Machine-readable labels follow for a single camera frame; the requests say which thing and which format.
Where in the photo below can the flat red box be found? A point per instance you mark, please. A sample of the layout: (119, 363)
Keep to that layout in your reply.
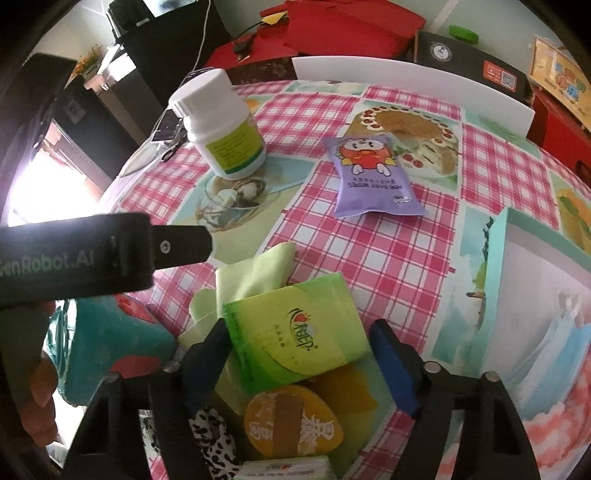
(263, 50)

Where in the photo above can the teal plastic jewelry box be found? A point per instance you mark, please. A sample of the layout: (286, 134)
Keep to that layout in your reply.
(111, 350)

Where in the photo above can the person's left hand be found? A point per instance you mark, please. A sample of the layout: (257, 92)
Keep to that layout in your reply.
(41, 401)

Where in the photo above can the yellow artificial flowers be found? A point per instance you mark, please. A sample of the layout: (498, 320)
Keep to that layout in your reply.
(90, 57)

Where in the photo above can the leopard print scrunchie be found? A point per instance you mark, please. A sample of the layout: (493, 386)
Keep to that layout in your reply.
(214, 438)

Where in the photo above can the pink checked printed tablecloth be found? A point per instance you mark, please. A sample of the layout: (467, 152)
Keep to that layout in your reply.
(392, 258)

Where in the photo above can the white pill bottle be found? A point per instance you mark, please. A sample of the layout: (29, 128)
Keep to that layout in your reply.
(221, 134)

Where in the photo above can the black box with orange label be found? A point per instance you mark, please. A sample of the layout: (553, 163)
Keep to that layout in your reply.
(466, 60)

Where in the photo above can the white round pad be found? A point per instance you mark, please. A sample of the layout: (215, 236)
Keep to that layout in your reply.
(138, 159)

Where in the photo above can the white plastic board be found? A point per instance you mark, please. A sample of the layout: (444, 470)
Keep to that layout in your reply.
(415, 87)

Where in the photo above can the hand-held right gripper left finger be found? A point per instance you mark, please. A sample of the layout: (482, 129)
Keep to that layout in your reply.
(207, 360)

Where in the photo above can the light green cloth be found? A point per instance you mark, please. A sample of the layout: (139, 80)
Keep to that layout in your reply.
(249, 272)

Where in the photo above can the red carton box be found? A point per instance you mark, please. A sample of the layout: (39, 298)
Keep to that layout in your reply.
(563, 134)

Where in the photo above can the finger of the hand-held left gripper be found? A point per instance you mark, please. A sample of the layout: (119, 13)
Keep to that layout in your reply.
(184, 244)

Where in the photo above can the yellow tag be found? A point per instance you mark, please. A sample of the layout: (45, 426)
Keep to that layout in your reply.
(273, 19)

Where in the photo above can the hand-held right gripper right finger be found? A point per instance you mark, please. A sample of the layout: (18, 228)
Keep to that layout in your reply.
(392, 364)

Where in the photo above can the green white tissue pack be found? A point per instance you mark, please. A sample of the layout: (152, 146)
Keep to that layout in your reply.
(286, 468)

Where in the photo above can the teal white tray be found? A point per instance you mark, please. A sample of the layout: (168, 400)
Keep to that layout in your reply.
(508, 277)

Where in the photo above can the pink fluffy cloth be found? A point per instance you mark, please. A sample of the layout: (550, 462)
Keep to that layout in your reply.
(563, 443)

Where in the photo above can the black power adapter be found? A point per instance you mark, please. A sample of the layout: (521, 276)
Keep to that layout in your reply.
(242, 48)

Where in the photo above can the yellow round foil container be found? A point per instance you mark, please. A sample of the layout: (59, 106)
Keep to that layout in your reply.
(295, 424)

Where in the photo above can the black cabinet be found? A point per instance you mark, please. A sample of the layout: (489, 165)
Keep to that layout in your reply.
(152, 50)

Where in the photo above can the purple wipes packet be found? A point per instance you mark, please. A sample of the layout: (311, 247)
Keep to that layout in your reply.
(374, 180)

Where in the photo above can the black smartphone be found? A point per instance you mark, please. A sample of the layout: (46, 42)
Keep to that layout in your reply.
(167, 127)

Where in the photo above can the blue face mask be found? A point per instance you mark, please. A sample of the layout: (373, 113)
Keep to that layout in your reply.
(558, 360)

